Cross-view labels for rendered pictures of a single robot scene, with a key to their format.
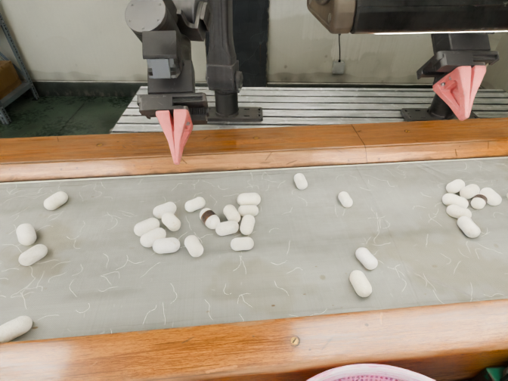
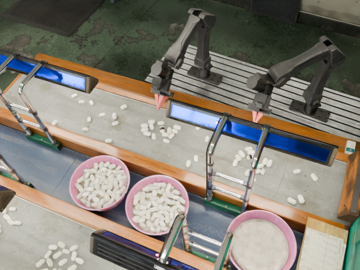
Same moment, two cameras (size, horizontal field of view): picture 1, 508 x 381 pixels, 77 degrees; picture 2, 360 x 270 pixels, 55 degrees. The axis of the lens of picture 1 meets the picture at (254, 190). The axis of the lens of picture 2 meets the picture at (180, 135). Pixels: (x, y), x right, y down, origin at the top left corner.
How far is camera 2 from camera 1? 1.21 m
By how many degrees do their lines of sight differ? 26
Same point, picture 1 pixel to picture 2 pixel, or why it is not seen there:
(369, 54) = not seen: outside the picture
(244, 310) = (157, 157)
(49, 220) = (120, 112)
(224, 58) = (201, 58)
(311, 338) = (165, 169)
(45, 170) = (123, 92)
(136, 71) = not seen: outside the picture
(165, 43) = (158, 81)
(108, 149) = (143, 90)
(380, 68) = not seen: outside the picture
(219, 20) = (201, 44)
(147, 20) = (156, 72)
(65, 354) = (117, 150)
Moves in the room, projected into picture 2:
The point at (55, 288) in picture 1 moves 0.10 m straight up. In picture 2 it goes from (118, 134) to (113, 122)
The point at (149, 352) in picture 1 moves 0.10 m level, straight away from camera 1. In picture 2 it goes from (132, 157) to (130, 139)
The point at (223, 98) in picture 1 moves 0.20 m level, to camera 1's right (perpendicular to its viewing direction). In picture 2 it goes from (201, 70) to (234, 82)
